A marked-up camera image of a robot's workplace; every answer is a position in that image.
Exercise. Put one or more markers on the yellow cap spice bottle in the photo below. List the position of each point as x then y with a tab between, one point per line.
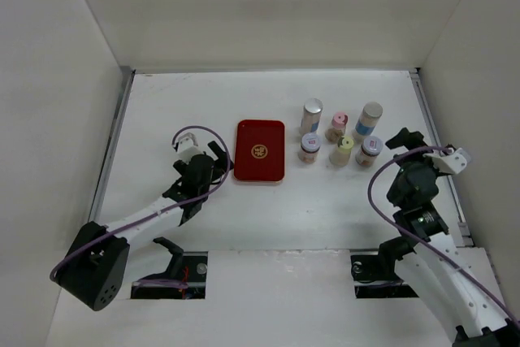
341	153

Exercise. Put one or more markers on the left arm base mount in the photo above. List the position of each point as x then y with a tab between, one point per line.
183	279

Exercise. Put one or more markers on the pink cap spice bottle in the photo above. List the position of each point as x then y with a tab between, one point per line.
337	127

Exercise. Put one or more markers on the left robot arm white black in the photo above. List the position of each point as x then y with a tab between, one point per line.
93	269

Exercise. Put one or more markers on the white cap red label jar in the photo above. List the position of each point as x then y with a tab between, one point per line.
309	147

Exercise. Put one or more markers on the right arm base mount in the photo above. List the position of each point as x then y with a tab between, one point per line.
374	275

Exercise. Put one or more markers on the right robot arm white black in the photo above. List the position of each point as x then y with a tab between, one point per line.
425	255

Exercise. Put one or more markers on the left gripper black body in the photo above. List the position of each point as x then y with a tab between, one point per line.
180	166

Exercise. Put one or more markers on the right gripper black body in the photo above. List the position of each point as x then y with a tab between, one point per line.
403	164

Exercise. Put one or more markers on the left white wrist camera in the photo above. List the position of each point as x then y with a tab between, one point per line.
186	147

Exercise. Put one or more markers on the silver cap blue label bottle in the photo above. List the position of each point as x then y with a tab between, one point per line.
367	120

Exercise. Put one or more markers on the silver cap tall bottle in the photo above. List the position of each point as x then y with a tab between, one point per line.
312	111

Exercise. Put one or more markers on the white cap jar right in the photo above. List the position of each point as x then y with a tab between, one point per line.
370	149

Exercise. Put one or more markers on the red rectangular tray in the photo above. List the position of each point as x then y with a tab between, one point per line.
260	151

